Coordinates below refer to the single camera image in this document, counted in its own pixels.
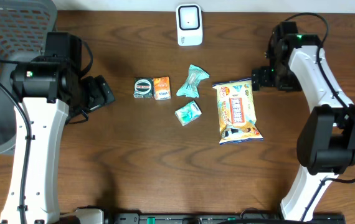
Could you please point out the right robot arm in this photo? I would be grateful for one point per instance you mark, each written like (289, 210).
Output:
(326, 146)

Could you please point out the white barcode scanner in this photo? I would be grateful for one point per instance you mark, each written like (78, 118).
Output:
(189, 25)

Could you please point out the green tissue pack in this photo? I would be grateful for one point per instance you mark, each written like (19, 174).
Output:
(188, 113)

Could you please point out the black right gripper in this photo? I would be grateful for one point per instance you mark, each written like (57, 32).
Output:
(263, 79)

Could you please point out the orange juice carton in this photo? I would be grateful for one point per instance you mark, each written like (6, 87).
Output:
(162, 89)

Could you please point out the teal candy wrapper bag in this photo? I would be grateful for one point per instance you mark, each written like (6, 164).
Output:
(190, 87)

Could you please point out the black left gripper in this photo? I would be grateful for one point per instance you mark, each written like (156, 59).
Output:
(99, 98)

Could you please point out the grey plastic mesh basket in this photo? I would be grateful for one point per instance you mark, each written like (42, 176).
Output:
(23, 29)

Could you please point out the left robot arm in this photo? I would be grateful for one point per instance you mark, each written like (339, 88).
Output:
(49, 95)

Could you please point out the yellow blue snack bag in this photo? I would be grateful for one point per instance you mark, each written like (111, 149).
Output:
(236, 112)

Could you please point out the round black lidded cup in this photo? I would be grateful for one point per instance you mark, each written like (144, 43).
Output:
(143, 88)

